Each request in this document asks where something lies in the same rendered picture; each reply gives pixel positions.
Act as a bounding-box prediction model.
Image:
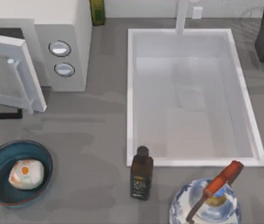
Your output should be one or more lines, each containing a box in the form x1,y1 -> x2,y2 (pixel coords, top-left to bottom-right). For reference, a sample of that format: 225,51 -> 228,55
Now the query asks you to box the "brown bottle with black cap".
129,146 -> 154,201

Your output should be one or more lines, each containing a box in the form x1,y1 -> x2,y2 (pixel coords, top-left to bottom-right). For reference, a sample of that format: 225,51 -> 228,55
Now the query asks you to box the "white wrapped bread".
8,159 -> 45,190

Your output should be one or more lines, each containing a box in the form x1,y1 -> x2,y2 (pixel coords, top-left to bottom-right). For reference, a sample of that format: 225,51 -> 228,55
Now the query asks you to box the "pale microwave oven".
0,18 -> 93,93

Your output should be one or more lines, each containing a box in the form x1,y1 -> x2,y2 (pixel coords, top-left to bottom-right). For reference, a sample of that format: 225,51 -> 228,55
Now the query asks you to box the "round microwave knob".
48,40 -> 72,57
53,62 -> 76,77

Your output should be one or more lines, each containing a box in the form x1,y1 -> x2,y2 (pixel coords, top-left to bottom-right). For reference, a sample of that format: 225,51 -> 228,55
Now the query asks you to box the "green bottle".
90,0 -> 106,27

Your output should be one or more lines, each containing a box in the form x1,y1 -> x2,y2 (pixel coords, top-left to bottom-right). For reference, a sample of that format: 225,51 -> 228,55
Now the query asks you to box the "blue and white teapot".
169,160 -> 245,224

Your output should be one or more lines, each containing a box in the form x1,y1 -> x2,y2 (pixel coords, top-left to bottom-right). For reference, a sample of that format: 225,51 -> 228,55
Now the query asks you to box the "white sink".
125,28 -> 264,168

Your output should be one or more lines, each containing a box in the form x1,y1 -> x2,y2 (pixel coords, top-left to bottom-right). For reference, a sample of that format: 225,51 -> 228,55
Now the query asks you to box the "small white wall box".
192,6 -> 203,20

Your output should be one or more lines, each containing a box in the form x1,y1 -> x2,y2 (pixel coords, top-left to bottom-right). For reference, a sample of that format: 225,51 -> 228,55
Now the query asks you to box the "tall white tap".
175,0 -> 189,36

